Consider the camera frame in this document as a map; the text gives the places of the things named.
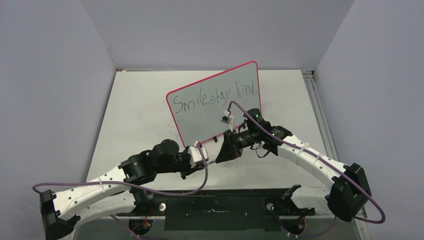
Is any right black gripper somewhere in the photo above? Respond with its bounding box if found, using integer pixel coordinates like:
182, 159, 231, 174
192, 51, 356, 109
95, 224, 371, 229
215, 128, 259, 164

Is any pink framed whiteboard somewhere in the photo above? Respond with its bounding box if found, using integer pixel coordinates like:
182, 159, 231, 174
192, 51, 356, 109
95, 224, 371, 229
166, 61, 262, 146

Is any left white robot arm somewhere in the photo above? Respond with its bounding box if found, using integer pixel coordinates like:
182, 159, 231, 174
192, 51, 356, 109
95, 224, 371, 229
39, 139, 209, 240

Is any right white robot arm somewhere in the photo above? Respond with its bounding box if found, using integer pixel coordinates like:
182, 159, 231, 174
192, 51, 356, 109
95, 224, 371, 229
215, 108, 372, 222

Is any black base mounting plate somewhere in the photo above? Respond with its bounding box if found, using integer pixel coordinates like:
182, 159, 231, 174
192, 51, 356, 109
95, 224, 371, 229
121, 188, 316, 232

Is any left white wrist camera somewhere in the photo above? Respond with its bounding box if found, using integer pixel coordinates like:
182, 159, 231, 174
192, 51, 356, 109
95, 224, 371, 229
187, 141, 209, 168

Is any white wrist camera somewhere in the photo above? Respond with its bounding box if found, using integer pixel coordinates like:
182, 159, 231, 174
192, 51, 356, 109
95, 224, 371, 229
187, 141, 209, 168
219, 110, 235, 132

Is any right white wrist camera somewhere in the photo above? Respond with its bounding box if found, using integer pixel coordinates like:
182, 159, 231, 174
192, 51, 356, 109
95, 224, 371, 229
219, 110, 235, 132

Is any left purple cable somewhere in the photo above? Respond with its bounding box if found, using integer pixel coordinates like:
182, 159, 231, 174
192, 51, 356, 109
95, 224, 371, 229
32, 142, 209, 240

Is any aluminium rail frame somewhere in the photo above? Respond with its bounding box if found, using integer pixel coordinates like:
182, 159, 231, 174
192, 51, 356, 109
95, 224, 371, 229
66, 70, 372, 240

